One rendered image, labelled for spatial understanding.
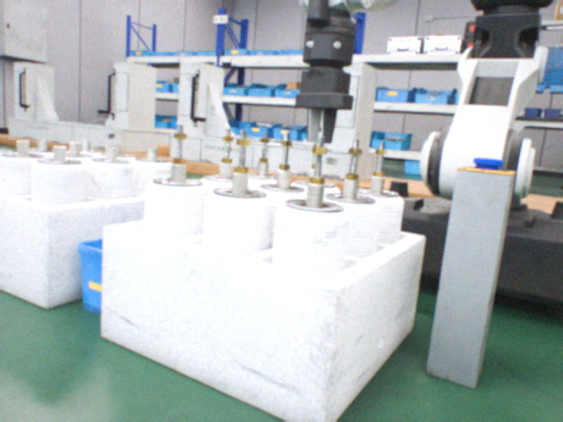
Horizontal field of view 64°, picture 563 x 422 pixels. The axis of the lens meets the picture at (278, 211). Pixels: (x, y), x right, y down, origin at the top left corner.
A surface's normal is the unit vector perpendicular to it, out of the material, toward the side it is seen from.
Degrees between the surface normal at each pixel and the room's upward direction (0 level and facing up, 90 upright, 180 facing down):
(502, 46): 102
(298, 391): 90
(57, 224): 90
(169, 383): 0
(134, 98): 90
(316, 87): 90
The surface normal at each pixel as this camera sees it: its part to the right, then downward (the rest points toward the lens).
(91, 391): 0.08, -0.98
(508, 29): -0.50, 0.30
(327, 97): -0.76, 0.05
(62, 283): 0.86, 0.16
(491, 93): -0.33, -0.52
